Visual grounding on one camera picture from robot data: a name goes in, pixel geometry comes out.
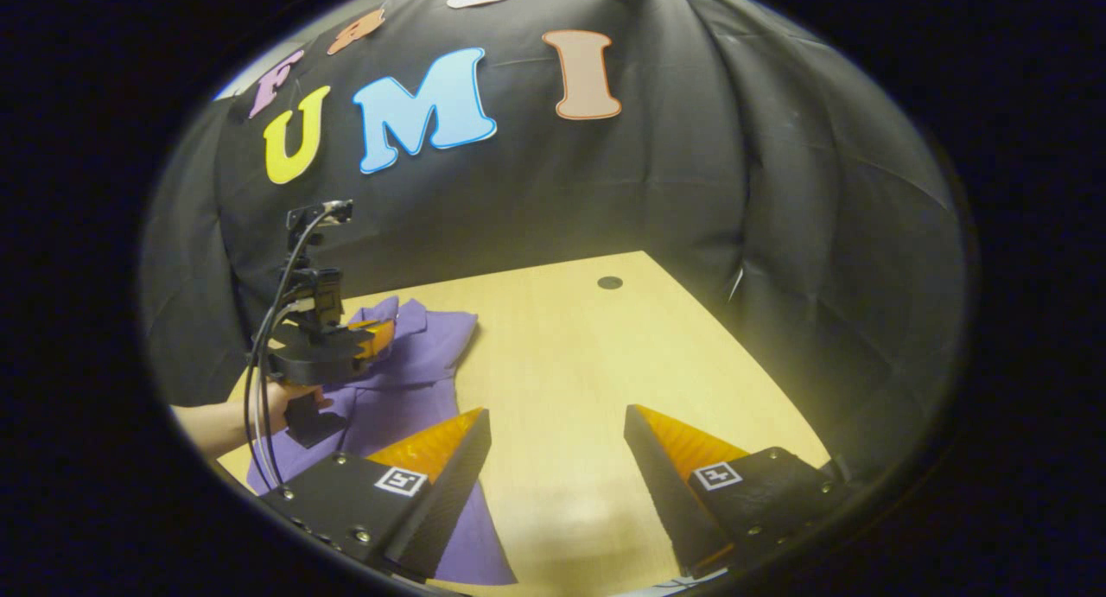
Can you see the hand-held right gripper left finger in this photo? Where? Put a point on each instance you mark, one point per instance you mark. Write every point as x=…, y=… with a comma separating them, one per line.
x=445, y=502

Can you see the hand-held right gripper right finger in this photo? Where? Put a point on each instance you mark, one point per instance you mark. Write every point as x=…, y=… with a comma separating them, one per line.
x=665, y=502

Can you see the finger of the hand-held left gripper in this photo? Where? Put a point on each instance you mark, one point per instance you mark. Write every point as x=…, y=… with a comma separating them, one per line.
x=380, y=338

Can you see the purple button shirt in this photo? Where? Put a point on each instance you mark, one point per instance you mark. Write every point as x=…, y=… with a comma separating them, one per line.
x=406, y=381

